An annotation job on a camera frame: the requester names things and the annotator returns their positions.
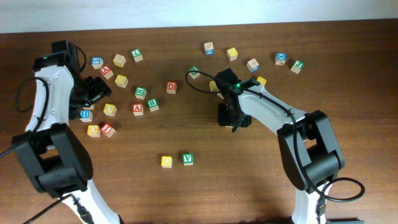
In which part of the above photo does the red a block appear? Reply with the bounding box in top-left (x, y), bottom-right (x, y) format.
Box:
top-left (132, 103), bottom-right (144, 116)
top-left (99, 65), bottom-right (114, 79)

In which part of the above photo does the yellow C block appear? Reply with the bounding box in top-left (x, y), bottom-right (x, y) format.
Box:
top-left (161, 156), bottom-right (173, 168)

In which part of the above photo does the red A block upper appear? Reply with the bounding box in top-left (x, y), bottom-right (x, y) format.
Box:
top-left (99, 65), bottom-right (114, 79)

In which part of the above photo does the blue H block upper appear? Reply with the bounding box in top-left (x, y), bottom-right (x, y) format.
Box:
top-left (82, 105), bottom-right (94, 110)

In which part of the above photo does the yellow O block upper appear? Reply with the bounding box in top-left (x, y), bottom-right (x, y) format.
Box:
top-left (103, 104), bottom-right (117, 116)

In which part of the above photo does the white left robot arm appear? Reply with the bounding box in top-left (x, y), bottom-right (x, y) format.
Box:
top-left (11, 40), bottom-right (123, 223)

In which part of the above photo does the plain wooden block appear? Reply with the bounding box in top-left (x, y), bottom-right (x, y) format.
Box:
top-left (113, 54), bottom-right (126, 67)

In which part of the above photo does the yellow block top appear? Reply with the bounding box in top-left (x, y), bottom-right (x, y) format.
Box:
top-left (226, 47), bottom-right (238, 61)

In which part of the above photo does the red A block lower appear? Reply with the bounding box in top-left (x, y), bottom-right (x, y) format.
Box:
top-left (132, 103), bottom-right (144, 116)

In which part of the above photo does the yellow block cluster left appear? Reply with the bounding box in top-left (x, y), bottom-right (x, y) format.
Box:
top-left (209, 80), bottom-right (219, 91)

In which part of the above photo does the green Z block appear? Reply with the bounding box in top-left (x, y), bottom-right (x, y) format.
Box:
top-left (188, 66), bottom-right (200, 79)

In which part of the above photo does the blue-sided wooden block top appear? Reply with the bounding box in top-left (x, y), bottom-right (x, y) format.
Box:
top-left (204, 42), bottom-right (215, 55)

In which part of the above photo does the blue h block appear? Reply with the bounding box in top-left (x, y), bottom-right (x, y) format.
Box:
top-left (82, 105), bottom-right (94, 110)
top-left (80, 110), bottom-right (93, 122)

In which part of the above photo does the blue D wooden block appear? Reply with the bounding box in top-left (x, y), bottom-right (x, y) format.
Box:
top-left (246, 58), bottom-right (259, 72)

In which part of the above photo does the green V block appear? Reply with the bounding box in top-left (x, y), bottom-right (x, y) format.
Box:
top-left (183, 153), bottom-right (194, 166)

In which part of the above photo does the green L block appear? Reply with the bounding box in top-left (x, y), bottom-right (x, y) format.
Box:
top-left (131, 49), bottom-right (143, 62)

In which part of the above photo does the red Q block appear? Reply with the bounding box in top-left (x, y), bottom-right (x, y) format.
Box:
top-left (166, 82), bottom-right (177, 94)

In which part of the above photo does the yellow G block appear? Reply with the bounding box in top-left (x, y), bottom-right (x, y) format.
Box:
top-left (114, 75), bottom-right (128, 88)

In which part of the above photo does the green J block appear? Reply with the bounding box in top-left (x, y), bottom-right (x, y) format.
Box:
top-left (290, 60), bottom-right (305, 74)

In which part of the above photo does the green r block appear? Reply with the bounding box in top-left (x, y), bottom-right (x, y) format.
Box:
top-left (134, 86), bottom-right (147, 100)
top-left (147, 98), bottom-right (159, 112)

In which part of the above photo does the red I block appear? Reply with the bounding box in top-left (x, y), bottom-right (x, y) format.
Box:
top-left (101, 123), bottom-right (116, 138)

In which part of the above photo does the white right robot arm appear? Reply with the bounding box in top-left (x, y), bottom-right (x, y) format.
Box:
top-left (214, 68), bottom-right (345, 223)

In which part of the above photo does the blue X block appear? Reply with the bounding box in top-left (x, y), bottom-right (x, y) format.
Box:
top-left (275, 52), bottom-right (287, 65)

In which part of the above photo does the blue H block lower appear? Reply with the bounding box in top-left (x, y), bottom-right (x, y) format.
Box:
top-left (80, 110), bottom-right (93, 122)

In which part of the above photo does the blue S block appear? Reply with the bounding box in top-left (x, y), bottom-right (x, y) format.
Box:
top-left (91, 57), bottom-right (104, 70)

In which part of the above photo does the yellow O block lower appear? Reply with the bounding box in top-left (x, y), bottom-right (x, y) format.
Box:
top-left (86, 125), bottom-right (101, 138)

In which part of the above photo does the yellow block right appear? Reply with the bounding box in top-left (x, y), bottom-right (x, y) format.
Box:
top-left (257, 77), bottom-right (267, 86)

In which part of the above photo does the yellow o block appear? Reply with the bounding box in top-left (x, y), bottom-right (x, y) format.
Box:
top-left (103, 104), bottom-right (117, 116)
top-left (86, 125), bottom-right (101, 138)

